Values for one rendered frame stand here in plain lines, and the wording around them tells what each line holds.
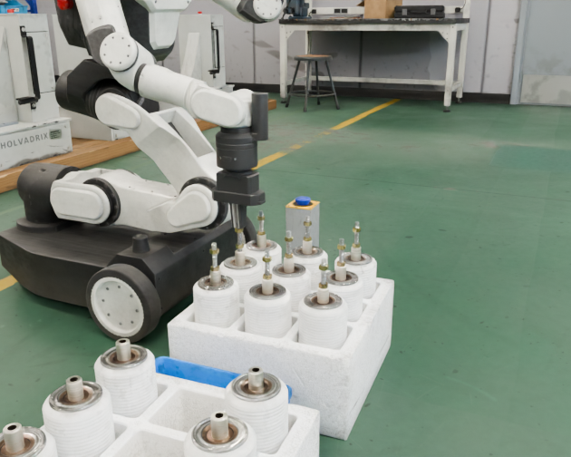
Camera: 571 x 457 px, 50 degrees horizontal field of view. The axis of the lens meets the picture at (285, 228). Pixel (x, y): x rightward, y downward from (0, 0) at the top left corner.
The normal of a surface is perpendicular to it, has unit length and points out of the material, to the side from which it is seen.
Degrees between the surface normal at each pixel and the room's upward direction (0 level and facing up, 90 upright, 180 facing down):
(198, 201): 90
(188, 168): 90
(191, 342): 90
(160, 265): 46
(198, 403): 90
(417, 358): 0
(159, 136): 110
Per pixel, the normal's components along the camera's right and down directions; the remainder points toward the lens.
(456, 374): 0.00, -0.95
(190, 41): -0.38, -0.08
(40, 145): 0.91, 0.13
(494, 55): -0.41, 0.30
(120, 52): -0.15, -0.02
